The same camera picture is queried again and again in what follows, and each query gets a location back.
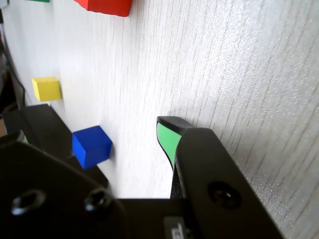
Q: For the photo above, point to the black cardboard box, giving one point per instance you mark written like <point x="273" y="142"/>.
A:
<point x="45" y="124"/>

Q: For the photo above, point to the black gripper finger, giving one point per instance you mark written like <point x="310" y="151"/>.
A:
<point x="211" y="174"/>
<point x="49" y="199"/>

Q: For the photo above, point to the blue wooden cube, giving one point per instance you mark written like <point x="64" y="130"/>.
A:
<point x="92" y="147"/>

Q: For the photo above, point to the yellow wooden cube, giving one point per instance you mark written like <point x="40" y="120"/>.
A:
<point x="47" y="88"/>

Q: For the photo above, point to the green wooden cube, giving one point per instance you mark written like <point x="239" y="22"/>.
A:
<point x="37" y="0"/>

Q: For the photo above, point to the red wooden cube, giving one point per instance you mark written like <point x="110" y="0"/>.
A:
<point x="107" y="6"/>

